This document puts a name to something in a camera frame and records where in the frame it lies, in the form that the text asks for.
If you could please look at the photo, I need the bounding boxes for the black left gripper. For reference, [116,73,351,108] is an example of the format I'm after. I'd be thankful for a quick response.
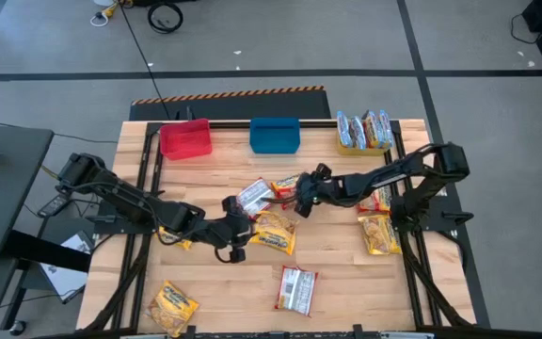
[207,196,260,265]

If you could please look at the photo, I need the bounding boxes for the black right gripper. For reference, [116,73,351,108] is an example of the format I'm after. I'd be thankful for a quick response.
[262,164,343,218]

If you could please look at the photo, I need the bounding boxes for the red Maruchan ramen pack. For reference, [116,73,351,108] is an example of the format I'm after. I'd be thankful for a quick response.
[356,184,393,214]
[269,172,303,211]
[274,265,319,317]
[235,177,277,218]

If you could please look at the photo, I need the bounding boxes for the yellow Maruchan ramen pack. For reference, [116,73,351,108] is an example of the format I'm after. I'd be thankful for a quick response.
[248,209,299,256]
[157,225,193,251]
[358,212,403,256]
[146,280,200,338]

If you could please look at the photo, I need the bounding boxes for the red plastic bin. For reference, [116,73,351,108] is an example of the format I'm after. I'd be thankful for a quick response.
[158,118,214,162]

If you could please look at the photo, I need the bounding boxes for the blue plastic bin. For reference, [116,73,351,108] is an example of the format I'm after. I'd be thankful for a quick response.
[248,117,301,155]

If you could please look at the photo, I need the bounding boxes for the yellow plastic bin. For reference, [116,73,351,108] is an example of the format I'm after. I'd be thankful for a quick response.
[335,129,394,157]

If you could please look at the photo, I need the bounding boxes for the black hazard-striped floor mat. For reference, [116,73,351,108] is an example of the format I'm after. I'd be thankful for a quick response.
[128,85,332,121]

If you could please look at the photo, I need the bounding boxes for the white cardboard box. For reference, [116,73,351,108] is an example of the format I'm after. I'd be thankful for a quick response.
[40,230,94,303]

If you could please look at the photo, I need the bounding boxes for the black handheld controller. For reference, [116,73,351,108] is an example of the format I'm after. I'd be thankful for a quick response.
[37,193,71,218]

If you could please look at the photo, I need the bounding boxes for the black desk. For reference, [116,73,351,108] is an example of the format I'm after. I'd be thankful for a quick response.
[0,123,56,265]

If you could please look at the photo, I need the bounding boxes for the black aluminium table frame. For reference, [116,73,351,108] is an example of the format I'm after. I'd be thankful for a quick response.
[80,120,478,339]

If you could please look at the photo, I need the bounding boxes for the long black floor cable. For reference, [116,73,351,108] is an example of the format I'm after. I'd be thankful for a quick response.
[118,0,173,121]

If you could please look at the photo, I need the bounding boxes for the coiled black cable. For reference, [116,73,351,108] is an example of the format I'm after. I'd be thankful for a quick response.
[146,2,184,35]

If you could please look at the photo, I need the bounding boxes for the yellow floor cable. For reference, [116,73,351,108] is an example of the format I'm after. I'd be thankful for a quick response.
[40,164,60,183]

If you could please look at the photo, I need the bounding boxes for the yellow plug with white cable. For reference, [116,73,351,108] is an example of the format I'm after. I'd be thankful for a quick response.
[89,0,134,28]

